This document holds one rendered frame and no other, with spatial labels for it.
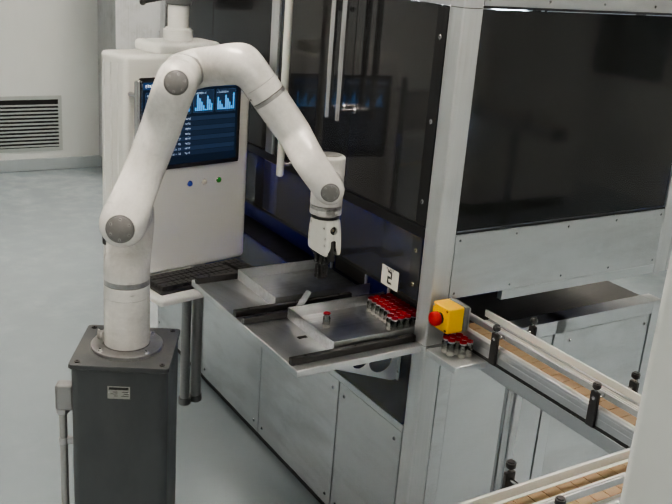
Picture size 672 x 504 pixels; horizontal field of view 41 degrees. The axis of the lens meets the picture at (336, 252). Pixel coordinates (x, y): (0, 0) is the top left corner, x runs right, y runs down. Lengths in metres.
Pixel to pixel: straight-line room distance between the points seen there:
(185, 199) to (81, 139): 4.72
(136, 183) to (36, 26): 5.38
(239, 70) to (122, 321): 0.72
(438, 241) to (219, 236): 1.09
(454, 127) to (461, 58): 0.18
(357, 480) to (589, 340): 0.87
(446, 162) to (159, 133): 0.74
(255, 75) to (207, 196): 1.05
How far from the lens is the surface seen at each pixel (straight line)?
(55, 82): 7.69
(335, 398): 3.00
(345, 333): 2.56
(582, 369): 2.37
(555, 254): 2.74
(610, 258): 2.93
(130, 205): 2.26
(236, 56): 2.21
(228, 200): 3.25
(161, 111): 2.21
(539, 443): 3.05
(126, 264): 2.36
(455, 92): 2.33
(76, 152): 7.84
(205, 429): 3.80
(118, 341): 2.43
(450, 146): 2.36
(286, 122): 2.23
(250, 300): 2.75
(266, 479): 3.50
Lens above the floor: 1.92
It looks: 19 degrees down
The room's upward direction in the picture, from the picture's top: 4 degrees clockwise
